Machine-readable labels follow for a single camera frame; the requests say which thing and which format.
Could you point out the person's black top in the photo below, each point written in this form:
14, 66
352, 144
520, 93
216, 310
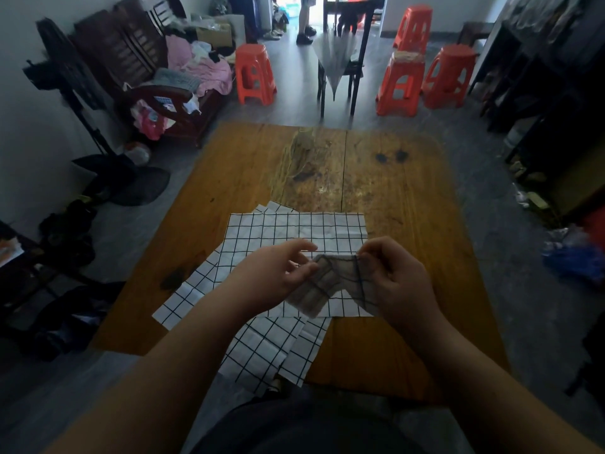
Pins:
307, 430

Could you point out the grey folded garment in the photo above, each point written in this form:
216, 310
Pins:
177, 80

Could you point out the black blue bag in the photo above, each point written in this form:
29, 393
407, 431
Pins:
75, 321

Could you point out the person's right hand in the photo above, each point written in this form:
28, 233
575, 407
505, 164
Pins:
406, 293

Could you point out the dark wooden sofa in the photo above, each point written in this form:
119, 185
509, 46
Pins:
118, 47

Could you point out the white blue printed paper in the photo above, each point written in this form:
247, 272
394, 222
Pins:
165, 103

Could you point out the white crumpled paper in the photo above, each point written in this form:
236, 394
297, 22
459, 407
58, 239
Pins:
191, 104

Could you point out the pink plastic bag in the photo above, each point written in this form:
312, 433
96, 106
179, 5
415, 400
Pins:
149, 120

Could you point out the brown cardboard sheet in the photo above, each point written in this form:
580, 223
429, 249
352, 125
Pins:
581, 179

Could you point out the blue plastic bag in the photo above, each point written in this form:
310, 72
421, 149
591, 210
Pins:
574, 257

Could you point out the dark shelf unit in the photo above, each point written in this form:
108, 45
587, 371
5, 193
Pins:
557, 66

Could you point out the white orange paper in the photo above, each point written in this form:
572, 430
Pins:
9, 250

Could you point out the black metal chair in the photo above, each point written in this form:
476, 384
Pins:
364, 47

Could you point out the black backpack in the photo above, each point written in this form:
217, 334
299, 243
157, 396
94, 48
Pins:
591, 359

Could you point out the red plastic stool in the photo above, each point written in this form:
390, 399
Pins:
449, 66
255, 70
401, 85
413, 25

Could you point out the pink blanket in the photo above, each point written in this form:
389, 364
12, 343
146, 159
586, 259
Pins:
212, 73

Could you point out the pair of shoes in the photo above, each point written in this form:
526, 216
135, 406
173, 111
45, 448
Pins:
274, 28

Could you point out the pile of packaging scraps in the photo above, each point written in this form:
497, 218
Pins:
531, 198

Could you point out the black standing fan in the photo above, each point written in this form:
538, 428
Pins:
71, 66

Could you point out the person's left forearm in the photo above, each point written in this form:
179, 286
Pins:
156, 387

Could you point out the cardboard box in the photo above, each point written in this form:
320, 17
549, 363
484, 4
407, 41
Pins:
215, 36

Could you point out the person's right forearm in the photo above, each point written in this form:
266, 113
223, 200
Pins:
491, 401

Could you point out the white plastic bottle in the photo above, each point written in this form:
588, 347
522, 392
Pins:
520, 132

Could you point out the person's left hand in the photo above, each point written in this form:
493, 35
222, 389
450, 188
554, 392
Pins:
264, 278

